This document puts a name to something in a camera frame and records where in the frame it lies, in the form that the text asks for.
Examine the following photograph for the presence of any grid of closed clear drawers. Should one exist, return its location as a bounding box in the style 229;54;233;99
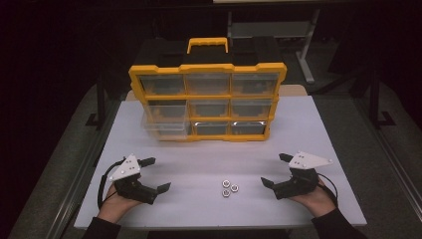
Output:
138;72;281;136

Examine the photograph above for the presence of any person's right hand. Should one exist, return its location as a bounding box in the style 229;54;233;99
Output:
290;178;337;219

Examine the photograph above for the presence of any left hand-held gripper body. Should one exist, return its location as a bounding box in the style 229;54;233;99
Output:
108;153;159;205

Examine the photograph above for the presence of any black metal stand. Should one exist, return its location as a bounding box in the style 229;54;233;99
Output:
85;74;107;129
368;71;397;129

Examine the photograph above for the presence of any metal floor rail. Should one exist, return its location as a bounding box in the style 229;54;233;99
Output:
45;99;122;239
351;98;422;213

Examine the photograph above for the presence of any grey metal desk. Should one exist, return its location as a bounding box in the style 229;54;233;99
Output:
226;9;322;85

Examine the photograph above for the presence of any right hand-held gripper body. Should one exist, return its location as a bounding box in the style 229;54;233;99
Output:
273;151;334;200

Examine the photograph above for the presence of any person's left hand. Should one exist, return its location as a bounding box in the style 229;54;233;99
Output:
97;183;144;224

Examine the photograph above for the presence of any yellow and black organizer box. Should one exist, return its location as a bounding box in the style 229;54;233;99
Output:
128;36;288;143

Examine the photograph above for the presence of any pulled-out clear plastic drawer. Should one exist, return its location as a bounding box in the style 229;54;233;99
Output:
141;99;191;140

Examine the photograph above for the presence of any black cable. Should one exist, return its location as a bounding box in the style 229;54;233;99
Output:
97;158;126;209
316;172;339;209

